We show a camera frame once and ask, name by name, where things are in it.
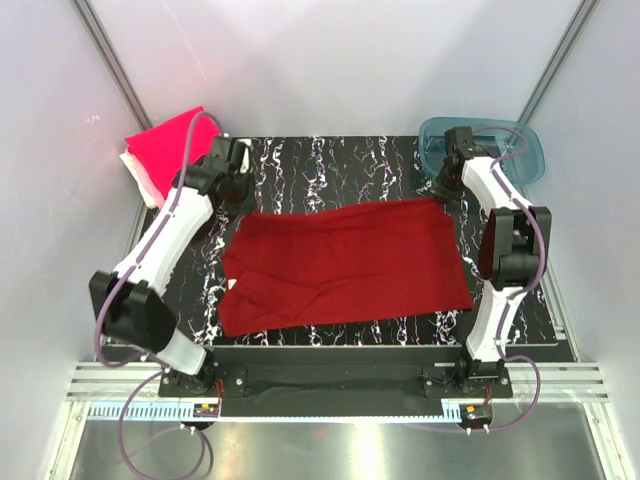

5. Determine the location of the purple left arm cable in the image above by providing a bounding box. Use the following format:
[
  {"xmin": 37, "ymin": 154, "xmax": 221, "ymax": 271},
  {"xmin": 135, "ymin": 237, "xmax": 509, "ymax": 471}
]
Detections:
[{"xmin": 94, "ymin": 110, "xmax": 224, "ymax": 479}]

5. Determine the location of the right small electronics board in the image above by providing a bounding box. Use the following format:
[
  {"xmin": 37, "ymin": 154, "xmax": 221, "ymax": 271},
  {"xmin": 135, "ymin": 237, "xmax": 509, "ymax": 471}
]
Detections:
[{"xmin": 461, "ymin": 404, "xmax": 493, "ymax": 424}]

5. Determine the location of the small electronics board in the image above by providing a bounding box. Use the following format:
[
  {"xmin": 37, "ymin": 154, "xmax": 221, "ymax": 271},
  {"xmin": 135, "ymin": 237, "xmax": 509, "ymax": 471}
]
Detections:
[
  {"xmin": 461, "ymin": 404, "xmax": 493, "ymax": 424},
  {"xmin": 193, "ymin": 403, "xmax": 220, "ymax": 419}
]

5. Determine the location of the teal translucent plastic bin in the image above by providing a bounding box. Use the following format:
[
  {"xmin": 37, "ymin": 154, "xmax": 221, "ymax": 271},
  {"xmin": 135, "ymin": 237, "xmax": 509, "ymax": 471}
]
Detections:
[{"xmin": 418, "ymin": 117, "xmax": 545, "ymax": 188}]

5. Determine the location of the folded magenta t-shirt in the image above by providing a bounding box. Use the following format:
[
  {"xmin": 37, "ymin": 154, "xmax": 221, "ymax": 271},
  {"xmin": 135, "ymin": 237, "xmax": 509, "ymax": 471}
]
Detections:
[{"xmin": 125, "ymin": 106, "xmax": 204, "ymax": 199}]

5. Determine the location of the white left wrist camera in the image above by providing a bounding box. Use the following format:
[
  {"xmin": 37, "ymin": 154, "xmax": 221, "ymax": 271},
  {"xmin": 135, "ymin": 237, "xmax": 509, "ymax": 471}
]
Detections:
[{"xmin": 231, "ymin": 138, "xmax": 252, "ymax": 174}]

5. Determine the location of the aluminium frame post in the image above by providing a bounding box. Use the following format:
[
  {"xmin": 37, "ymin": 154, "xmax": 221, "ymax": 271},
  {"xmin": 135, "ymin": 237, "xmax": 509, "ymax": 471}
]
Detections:
[
  {"xmin": 518, "ymin": 0, "xmax": 600, "ymax": 125},
  {"xmin": 71, "ymin": 0, "xmax": 153, "ymax": 131}
]

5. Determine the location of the left aluminium frame post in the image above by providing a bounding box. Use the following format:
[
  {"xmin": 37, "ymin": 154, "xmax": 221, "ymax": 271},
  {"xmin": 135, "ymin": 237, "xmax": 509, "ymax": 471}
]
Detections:
[{"xmin": 71, "ymin": 0, "xmax": 153, "ymax": 131}]

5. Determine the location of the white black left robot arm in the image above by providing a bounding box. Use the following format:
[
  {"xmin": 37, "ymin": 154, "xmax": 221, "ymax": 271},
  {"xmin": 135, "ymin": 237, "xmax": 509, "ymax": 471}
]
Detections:
[{"xmin": 89, "ymin": 136, "xmax": 256, "ymax": 396}]

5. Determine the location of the dark red t-shirt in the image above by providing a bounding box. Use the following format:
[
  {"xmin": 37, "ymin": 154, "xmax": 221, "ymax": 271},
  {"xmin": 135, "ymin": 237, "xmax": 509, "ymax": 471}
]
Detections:
[{"xmin": 218, "ymin": 197, "xmax": 474, "ymax": 337}]

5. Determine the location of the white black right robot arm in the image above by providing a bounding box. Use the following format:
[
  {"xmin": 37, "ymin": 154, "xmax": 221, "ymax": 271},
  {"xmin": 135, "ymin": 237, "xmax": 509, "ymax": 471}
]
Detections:
[{"xmin": 433, "ymin": 126, "xmax": 552, "ymax": 397}]

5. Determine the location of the right aluminium frame post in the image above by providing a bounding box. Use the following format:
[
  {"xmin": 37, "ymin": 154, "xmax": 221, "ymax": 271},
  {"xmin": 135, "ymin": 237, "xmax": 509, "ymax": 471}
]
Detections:
[{"xmin": 518, "ymin": 0, "xmax": 600, "ymax": 125}]

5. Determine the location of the white slotted cable duct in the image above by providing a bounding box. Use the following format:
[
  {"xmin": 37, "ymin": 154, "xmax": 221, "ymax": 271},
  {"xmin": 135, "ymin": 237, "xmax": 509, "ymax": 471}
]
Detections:
[{"xmin": 87, "ymin": 401, "xmax": 466, "ymax": 424}]

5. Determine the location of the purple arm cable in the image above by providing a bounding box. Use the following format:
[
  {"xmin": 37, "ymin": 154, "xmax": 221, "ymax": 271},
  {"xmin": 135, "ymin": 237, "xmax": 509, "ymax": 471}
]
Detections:
[
  {"xmin": 399, "ymin": 127, "xmax": 549, "ymax": 436},
  {"xmin": 94, "ymin": 110, "xmax": 224, "ymax": 479}
]

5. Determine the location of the left small electronics board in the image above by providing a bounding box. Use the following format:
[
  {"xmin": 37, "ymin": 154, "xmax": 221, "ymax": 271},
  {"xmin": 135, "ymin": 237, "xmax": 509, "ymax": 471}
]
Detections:
[{"xmin": 193, "ymin": 403, "xmax": 220, "ymax": 419}]

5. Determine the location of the folded white t-shirt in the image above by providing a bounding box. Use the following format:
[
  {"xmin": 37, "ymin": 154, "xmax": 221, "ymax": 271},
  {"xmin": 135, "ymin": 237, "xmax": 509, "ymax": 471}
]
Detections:
[{"xmin": 119, "ymin": 150, "xmax": 164, "ymax": 209}]

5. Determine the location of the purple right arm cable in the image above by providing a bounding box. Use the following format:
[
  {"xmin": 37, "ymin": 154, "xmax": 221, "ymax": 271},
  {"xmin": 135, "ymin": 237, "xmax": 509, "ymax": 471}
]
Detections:
[{"xmin": 399, "ymin": 127, "xmax": 549, "ymax": 436}]

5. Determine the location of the folded light pink t-shirt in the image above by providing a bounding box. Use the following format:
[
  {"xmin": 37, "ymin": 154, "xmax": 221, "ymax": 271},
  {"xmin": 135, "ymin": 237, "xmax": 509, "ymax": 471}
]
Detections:
[{"xmin": 133, "ymin": 162, "xmax": 166, "ymax": 209}]

